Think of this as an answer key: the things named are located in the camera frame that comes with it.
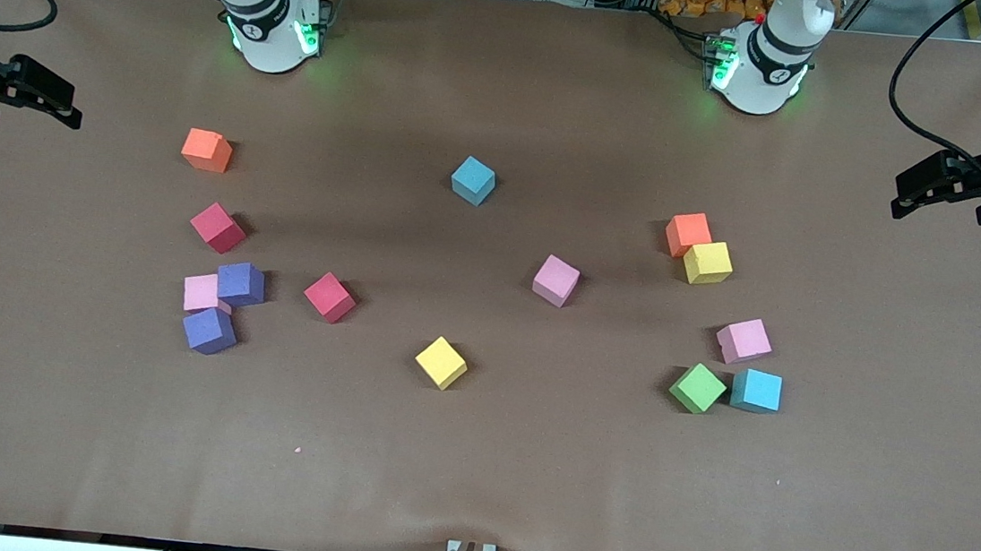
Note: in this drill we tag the purple foam cube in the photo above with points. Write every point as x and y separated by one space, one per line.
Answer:
240 285
209 331

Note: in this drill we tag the orange foam cube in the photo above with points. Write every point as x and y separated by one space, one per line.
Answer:
205 151
686 233

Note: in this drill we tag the brown paper table cover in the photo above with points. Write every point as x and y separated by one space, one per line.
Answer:
472 463

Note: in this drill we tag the green foam cube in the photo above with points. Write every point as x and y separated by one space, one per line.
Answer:
697 388

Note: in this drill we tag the red foam cube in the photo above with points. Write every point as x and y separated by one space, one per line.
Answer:
330 298
217 228

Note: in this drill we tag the yellow foam cube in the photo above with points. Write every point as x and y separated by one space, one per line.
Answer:
441 363
708 263

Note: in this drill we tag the pink foam cube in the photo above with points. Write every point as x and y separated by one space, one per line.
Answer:
743 341
556 281
199 292

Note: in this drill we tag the blue foam cube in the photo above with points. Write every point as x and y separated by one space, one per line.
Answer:
472 181
756 391

